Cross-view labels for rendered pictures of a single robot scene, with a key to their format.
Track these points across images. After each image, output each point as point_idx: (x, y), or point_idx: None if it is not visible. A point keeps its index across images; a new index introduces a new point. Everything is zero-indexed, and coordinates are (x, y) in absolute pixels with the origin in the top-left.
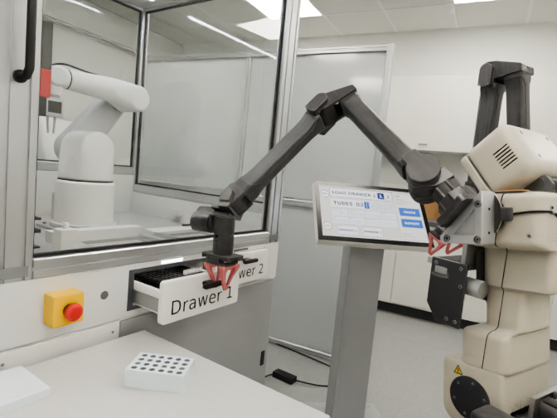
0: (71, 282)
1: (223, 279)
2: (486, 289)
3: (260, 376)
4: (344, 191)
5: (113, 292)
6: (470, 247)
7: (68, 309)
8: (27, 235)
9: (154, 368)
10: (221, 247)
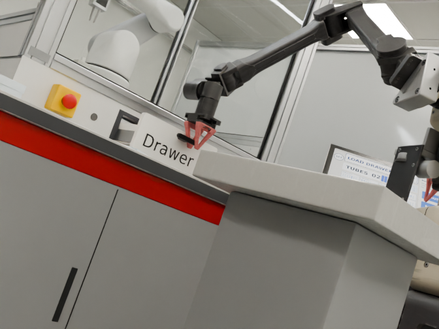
0: (74, 89)
1: (196, 134)
2: (438, 170)
3: None
4: (362, 160)
5: (102, 119)
6: (432, 135)
7: (66, 95)
8: (59, 32)
9: None
10: (203, 107)
